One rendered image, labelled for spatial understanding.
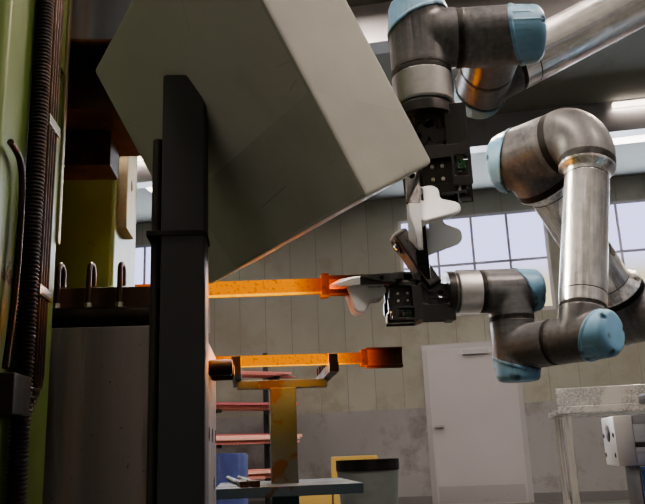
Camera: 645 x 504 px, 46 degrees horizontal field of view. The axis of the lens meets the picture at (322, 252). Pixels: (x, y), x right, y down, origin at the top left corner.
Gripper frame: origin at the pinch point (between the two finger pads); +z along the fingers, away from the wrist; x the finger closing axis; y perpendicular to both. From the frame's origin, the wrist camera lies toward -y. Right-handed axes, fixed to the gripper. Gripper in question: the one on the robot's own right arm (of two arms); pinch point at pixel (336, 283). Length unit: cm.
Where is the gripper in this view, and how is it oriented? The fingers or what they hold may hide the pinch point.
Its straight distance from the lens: 130.3
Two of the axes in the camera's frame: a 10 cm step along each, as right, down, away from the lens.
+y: 0.5, 9.7, -2.5
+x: -0.7, 2.5, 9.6
